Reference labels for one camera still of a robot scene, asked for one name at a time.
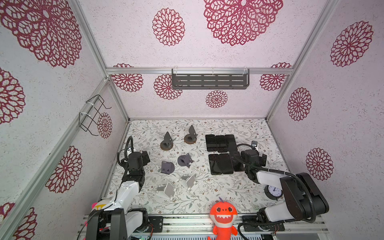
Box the pink striped plush toy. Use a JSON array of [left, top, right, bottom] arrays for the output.
[[91, 201, 107, 211]]

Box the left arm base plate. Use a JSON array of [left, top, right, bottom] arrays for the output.
[[134, 216, 164, 233]]

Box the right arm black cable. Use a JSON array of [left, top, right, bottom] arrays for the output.
[[235, 143, 317, 240]]

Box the black wire wall rack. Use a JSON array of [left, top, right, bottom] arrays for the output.
[[78, 95, 113, 139]]

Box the grey phone stand middle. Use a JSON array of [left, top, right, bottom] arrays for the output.
[[178, 153, 194, 168]]

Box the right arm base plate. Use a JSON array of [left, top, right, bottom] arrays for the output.
[[241, 214, 286, 233]]

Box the wooden base stand back-right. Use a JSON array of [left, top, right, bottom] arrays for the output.
[[184, 125, 197, 145]]

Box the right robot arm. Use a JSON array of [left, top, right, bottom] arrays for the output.
[[230, 149, 330, 226]]

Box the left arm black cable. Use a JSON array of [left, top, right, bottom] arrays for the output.
[[76, 135, 135, 240]]

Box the purple-edged phone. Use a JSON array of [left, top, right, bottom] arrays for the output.
[[225, 135, 238, 152]]

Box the grey phone stand left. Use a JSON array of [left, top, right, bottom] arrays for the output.
[[161, 161, 175, 175]]

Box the dark grey wall shelf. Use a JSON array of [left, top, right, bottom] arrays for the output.
[[171, 69, 250, 90]]

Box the black alarm clock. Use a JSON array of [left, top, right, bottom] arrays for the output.
[[264, 185, 284, 201]]

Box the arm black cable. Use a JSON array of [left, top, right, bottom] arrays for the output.
[[76, 135, 135, 240], [235, 143, 317, 240]]

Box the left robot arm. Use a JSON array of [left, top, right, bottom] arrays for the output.
[[85, 147, 150, 240]]

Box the white phone stand front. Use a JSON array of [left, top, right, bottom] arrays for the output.
[[156, 183, 179, 201]]

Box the grey phone stand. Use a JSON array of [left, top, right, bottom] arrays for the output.
[[178, 153, 194, 168], [161, 161, 175, 175]]

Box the red shark plush toy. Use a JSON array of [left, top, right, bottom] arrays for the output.
[[210, 198, 238, 240]]

